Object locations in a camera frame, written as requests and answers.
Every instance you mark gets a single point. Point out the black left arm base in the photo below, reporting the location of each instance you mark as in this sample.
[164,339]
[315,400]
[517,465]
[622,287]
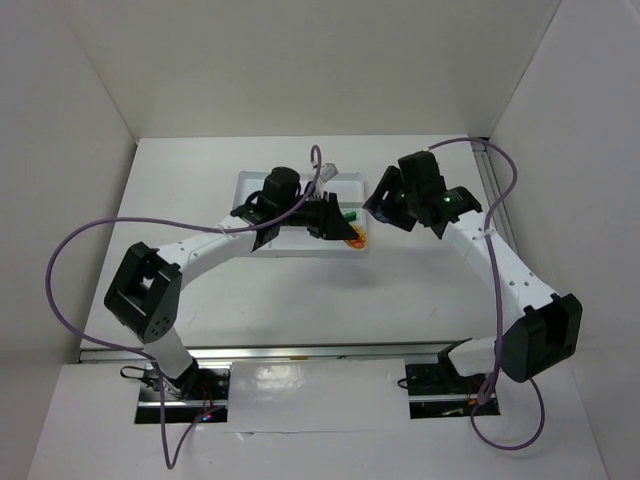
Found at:
[208,398]

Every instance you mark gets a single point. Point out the aluminium table edge rail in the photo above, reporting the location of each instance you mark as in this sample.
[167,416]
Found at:
[361,350]

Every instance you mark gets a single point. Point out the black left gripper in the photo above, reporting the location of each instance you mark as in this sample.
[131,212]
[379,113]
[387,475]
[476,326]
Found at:
[322,216]

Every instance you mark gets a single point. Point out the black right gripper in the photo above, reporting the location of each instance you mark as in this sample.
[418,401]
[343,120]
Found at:
[396,198]

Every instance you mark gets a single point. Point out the yellow butterfly lego piece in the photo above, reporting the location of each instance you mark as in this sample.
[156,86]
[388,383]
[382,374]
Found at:
[358,240]

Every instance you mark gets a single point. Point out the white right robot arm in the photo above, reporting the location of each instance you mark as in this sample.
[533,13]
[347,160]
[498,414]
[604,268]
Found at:
[539,328]

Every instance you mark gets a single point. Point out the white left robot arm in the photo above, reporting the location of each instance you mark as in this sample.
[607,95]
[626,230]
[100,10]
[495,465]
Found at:
[144,293]

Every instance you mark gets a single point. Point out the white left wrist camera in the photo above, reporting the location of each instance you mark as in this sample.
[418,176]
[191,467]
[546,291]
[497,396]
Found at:
[326,173]

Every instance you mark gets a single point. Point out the white divided plastic tray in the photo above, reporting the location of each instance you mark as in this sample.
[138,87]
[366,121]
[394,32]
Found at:
[295,242]

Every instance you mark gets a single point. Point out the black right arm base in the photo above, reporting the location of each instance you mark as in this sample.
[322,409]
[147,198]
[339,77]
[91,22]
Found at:
[434,395]

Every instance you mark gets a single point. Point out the aluminium right side rail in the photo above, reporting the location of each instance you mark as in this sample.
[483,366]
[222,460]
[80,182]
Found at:
[487,160]

